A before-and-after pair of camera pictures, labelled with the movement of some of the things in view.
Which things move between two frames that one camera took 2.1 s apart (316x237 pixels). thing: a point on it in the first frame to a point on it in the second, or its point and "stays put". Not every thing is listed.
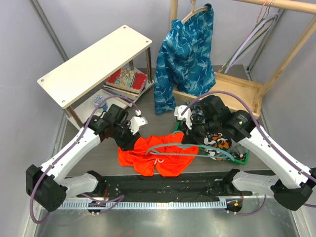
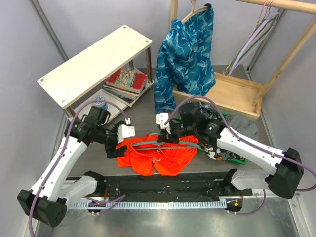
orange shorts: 135,156 stays put
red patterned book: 127,79 stays put
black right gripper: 194,138 to 171,139
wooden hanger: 193,2 stays put
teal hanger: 231,158 to 193,145
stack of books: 131,87 stays put
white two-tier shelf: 70,82 stays put
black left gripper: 128,143 to 111,149
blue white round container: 97,99 stays put
